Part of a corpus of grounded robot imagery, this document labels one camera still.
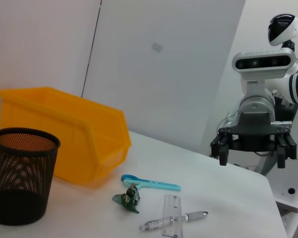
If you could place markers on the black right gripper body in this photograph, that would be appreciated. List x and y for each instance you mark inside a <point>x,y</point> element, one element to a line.
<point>253,138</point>

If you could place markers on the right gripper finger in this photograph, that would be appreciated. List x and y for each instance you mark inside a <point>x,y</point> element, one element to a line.
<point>286,148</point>
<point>222,148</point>

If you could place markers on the blue scissors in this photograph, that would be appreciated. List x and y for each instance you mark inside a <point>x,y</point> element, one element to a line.
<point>159,184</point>

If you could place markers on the transparent plastic ruler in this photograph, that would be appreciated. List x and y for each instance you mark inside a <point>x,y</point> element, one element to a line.
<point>173,205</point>

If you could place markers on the clear silver pen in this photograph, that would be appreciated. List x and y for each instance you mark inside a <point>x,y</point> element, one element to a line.
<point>164,220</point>

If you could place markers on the green plastic wrapper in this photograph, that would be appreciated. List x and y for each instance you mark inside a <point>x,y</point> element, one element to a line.
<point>129,198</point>

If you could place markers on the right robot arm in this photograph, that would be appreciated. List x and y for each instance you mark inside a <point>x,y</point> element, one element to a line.
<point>257,104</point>

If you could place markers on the black mesh pen cup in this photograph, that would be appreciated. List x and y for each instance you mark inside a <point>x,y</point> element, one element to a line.
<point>20,188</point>

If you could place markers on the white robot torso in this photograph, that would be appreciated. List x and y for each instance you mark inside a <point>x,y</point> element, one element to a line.
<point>295,173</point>

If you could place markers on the black white robot head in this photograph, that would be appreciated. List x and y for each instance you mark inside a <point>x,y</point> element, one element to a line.
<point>283,27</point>

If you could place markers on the yellow plastic storage bin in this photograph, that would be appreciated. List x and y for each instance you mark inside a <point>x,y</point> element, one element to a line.
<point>72,129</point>

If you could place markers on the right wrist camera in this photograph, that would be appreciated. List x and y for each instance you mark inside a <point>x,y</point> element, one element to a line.
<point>263,62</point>

